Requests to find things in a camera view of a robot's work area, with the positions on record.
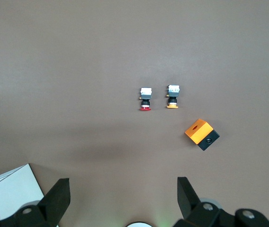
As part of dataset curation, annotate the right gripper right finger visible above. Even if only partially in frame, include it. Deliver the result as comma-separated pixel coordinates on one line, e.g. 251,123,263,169
173,176,237,227

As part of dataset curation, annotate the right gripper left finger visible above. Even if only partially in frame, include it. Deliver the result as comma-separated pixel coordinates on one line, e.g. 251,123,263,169
17,177,71,227

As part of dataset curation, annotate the red mushroom push button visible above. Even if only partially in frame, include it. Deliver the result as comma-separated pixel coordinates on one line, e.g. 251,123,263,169
138,87,153,112

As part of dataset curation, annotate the white drawer cabinet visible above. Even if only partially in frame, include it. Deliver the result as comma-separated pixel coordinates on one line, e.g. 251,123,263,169
0,163,46,220

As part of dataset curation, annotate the orange and black button box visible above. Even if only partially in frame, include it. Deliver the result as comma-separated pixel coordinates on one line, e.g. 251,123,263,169
184,118,221,152

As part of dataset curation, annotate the yellow mushroom push button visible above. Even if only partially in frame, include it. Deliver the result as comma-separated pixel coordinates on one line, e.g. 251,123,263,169
165,84,181,110

